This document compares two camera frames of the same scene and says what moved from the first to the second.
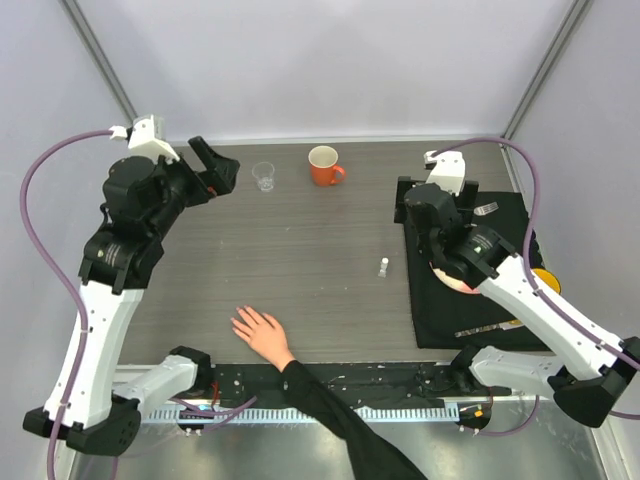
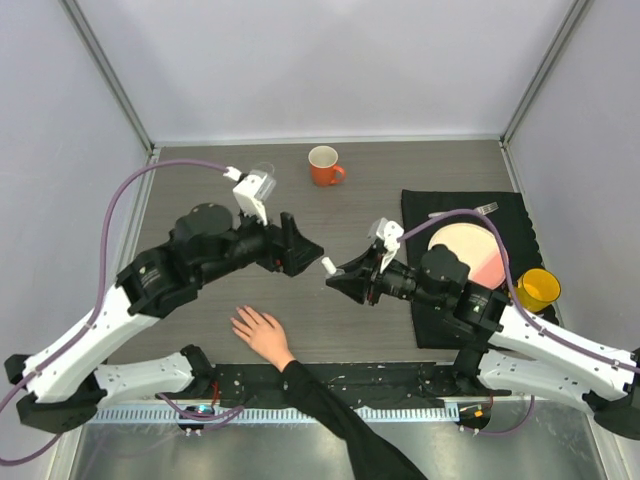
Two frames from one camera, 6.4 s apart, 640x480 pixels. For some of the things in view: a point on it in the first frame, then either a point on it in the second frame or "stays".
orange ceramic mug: (324, 168) stays
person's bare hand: (264, 334) stays
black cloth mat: (447, 319) stays
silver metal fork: (485, 209) stays
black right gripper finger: (467, 200) -> (354, 284)
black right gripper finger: (404, 183) -> (359, 271)
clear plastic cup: (264, 173) stays
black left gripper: (221, 177) -> (287, 250)
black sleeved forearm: (370, 457) stays
